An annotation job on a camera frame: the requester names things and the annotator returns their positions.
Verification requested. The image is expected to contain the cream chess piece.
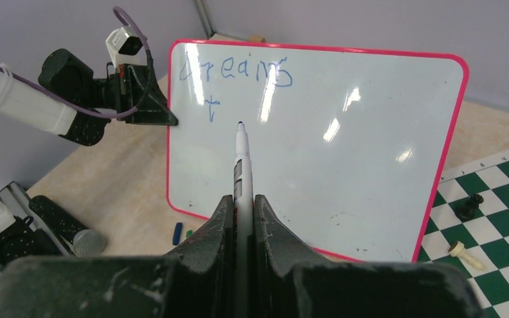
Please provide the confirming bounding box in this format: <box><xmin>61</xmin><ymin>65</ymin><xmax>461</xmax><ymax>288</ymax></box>
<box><xmin>447</xmin><ymin>241</ymin><xmax>486</xmax><ymax>271</ymax></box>

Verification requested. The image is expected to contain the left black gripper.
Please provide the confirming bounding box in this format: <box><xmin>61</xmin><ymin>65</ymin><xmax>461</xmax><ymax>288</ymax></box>
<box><xmin>105</xmin><ymin>64</ymin><xmax>178</xmax><ymax>126</ymax></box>

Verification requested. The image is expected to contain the blue marker cap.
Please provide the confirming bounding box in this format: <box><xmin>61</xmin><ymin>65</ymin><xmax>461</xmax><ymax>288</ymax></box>
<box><xmin>172</xmin><ymin>222</ymin><xmax>184</xmax><ymax>246</ymax></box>

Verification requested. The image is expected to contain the black grey microphone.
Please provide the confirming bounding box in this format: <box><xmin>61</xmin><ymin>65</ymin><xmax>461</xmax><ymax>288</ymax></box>
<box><xmin>28</xmin><ymin>195</ymin><xmax>106</xmax><ymax>257</ymax></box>

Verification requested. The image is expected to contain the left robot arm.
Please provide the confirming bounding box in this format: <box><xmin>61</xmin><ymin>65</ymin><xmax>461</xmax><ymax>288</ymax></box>
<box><xmin>0</xmin><ymin>48</ymin><xmax>178</xmax><ymax>146</ymax></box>

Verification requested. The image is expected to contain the black chess pawn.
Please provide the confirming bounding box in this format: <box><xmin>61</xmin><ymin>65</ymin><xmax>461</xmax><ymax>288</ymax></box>
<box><xmin>453</xmin><ymin>193</ymin><xmax>484</xmax><ymax>222</ymax></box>

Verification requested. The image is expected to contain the green white chessboard mat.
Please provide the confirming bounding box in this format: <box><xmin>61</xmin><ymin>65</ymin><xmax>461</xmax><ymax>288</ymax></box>
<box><xmin>418</xmin><ymin>150</ymin><xmax>509</xmax><ymax>317</ymax></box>

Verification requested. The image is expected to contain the white board with pink frame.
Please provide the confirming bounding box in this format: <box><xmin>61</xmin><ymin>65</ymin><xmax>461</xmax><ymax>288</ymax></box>
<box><xmin>166</xmin><ymin>39</ymin><xmax>469</xmax><ymax>262</ymax></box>

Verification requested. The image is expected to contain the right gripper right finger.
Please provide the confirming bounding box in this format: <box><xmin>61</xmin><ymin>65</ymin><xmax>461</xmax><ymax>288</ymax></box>
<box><xmin>254</xmin><ymin>195</ymin><xmax>484</xmax><ymax>317</ymax></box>

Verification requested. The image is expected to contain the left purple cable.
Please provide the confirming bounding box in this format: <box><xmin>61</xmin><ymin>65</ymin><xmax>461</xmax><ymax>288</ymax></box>
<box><xmin>0</xmin><ymin>6</ymin><xmax>154</xmax><ymax>120</ymax></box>

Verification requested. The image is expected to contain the blue capped marker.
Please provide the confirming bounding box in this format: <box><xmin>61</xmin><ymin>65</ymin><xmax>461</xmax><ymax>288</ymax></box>
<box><xmin>233</xmin><ymin>121</ymin><xmax>253</xmax><ymax>317</ymax></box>

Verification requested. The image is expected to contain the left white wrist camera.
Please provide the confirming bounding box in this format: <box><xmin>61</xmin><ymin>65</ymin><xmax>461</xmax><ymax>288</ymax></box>
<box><xmin>105</xmin><ymin>26</ymin><xmax>144</xmax><ymax>67</ymax></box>

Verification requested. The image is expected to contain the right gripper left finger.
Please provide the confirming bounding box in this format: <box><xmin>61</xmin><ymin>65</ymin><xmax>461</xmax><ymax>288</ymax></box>
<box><xmin>0</xmin><ymin>195</ymin><xmax>233</xmax><ymax>317</ymax></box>

